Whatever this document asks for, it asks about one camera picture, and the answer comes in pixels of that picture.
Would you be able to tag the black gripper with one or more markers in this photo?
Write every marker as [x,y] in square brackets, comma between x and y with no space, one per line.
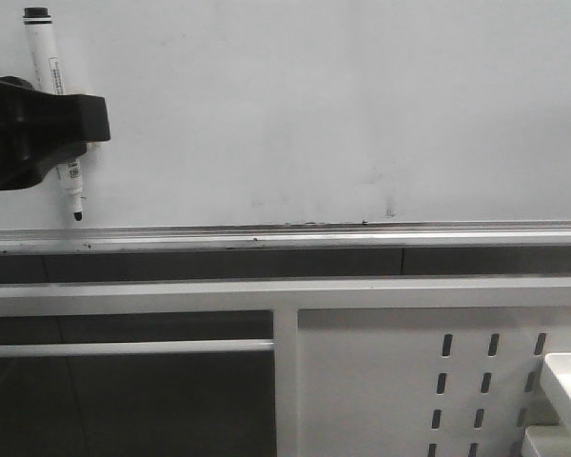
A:
[48,118]

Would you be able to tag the white whiteboard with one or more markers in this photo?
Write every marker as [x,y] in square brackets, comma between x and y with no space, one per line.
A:
[314,122]

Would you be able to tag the white metal stand frame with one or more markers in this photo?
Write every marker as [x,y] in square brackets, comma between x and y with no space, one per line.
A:
[193,368]

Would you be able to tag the white whiteboard marker black tip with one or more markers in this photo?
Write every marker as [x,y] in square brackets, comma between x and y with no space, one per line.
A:
[45,58]

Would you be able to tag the lower white tray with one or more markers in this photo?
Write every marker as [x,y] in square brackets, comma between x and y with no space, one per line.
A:
[545,441]

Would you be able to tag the white perforated pegboard panel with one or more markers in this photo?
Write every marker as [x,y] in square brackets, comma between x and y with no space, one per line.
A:
[424,381]

